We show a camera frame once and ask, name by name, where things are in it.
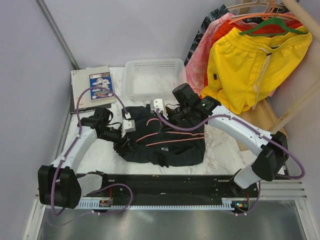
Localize wooden clothes rack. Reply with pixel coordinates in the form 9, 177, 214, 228
240, 0, 320, 143

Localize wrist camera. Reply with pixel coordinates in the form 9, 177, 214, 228
121, 112, 136, 137
150, 98, 169, 120

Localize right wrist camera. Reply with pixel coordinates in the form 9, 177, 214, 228
150, 98, 169, 120

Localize orange plastic hanger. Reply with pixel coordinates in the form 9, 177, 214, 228
231, 0, 298, 23

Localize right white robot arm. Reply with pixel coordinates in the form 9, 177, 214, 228
167, 83, 288, 197

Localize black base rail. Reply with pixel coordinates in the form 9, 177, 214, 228
88, 174, 258, 207

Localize blue cover book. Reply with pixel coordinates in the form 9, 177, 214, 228
89, 71, 117, 104

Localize pink patterned shorts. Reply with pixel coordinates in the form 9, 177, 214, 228
185, 12, 236, 95

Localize red orange shorts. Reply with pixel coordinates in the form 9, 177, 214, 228
202, 19, 302, 89

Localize white plastic basket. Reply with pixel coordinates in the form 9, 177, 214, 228
121, 58, 187, 101

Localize pink wire hanger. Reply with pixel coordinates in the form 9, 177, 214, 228
135, 117, 209, 147

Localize beige wooden hanger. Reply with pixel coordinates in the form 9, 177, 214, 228
227, 0, 279, 11

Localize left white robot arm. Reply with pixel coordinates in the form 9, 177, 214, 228
37, 107, 136, 209

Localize black patterned garment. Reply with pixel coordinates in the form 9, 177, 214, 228
184, 4, 229, 67

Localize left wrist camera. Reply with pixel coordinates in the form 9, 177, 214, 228
121, 112, 136, 137

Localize white booklet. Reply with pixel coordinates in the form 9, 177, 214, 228
71, 66, 109, 109

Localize green plastic hanger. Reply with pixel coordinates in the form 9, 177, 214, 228
238, 17, 309, 37

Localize dark navy shorts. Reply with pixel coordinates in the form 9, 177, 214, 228
113, 104, 208, 168

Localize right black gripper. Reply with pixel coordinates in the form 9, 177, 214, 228
158, 104, 191, 133

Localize yellow shorts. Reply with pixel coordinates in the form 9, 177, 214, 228
201, 26, 313, 114

